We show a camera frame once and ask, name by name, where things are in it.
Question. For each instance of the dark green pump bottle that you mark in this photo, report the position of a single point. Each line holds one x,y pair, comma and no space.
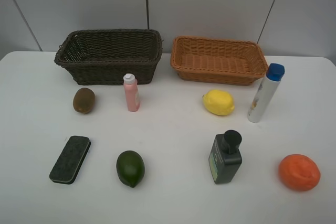
225,157

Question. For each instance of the white bottle blue cap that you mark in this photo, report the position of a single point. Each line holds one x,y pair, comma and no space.
265,92

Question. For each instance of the pink bottle white cap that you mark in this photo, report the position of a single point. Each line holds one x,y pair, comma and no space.
130,85

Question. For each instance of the green avocado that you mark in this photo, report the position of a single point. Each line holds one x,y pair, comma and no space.
130,168

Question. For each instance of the orange wicker basket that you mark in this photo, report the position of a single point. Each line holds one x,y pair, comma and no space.
220,61

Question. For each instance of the orange fruit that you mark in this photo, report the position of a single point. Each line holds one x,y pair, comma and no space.
299,172

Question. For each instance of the brown kiwi fruit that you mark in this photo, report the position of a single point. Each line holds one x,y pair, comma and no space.
84,100

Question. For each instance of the dark brown wicker basket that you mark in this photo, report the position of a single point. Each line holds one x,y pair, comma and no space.
104,56

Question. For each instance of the grey felt whiteboard eraser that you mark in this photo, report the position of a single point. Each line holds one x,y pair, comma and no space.
69,162

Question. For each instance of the yellow lemon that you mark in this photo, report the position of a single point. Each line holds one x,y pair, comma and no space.
218,102

